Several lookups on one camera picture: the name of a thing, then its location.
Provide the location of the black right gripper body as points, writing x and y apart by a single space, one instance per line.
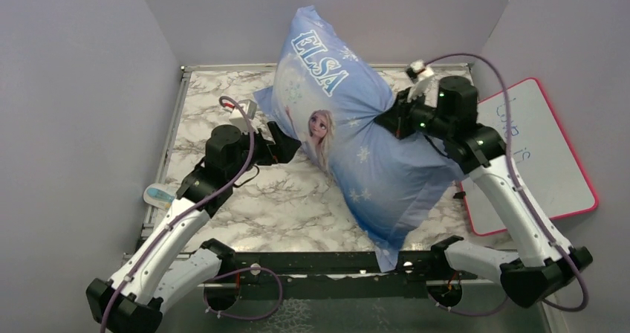
412 116

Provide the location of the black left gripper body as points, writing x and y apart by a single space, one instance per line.
261 154

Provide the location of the Elsa print pink-lined pillowcase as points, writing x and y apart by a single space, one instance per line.
326 97

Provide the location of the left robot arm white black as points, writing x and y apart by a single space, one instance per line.
136 297

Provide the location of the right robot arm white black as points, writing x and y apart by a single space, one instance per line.
544 260

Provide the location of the pink framed whiteboard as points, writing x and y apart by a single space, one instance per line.
544 157

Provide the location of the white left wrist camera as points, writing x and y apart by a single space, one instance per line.
242 121

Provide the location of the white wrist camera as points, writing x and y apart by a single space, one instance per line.
242 121
421 76

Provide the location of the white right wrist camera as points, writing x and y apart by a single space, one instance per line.
421 76

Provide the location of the aluminium table frame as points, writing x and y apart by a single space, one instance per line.
282 209

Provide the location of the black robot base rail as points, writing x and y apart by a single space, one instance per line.
332 275

